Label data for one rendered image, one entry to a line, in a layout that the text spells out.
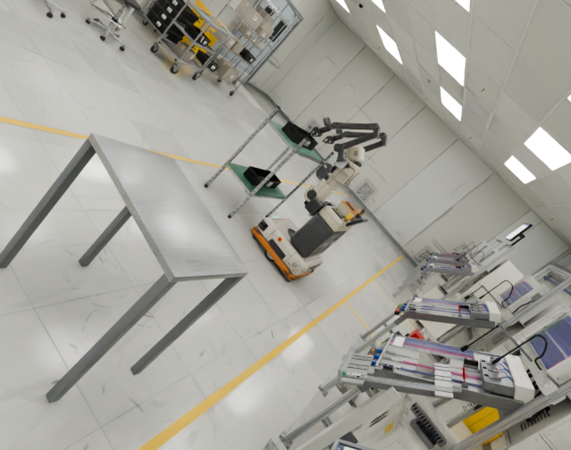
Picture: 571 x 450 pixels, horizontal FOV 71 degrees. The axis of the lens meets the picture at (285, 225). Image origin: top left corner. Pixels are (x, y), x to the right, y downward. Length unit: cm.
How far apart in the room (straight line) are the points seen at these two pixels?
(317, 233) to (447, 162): 762
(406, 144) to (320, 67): 336
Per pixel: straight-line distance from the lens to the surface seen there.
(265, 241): 396
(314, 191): 398
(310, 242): 382
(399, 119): 1137
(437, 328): 711
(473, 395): 235
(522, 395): 238
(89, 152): 176
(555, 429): 243
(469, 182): 1103
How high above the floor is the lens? 155
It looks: 18 degrees down
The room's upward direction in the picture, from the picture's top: 47 degrees clockwise
